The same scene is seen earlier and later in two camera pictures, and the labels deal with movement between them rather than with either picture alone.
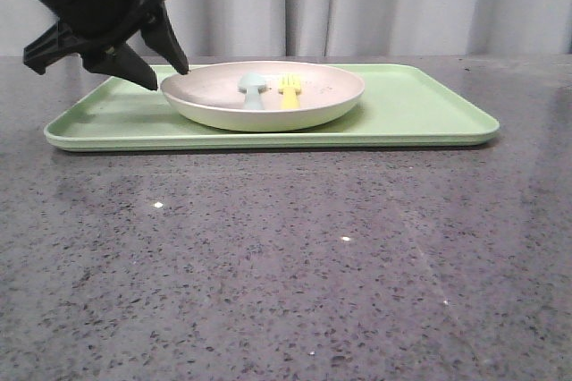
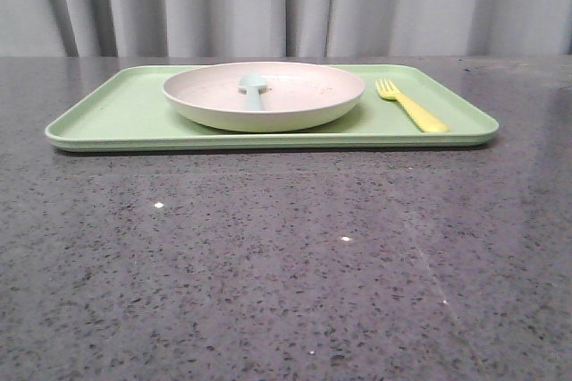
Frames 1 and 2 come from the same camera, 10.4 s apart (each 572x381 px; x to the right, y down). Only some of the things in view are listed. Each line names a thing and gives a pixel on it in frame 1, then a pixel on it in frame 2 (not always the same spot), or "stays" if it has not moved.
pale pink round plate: (209, 95) stays
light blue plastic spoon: (253, 86) stays
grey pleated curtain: (283, 4) stays
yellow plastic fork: (290, 87) -> (389, 90)
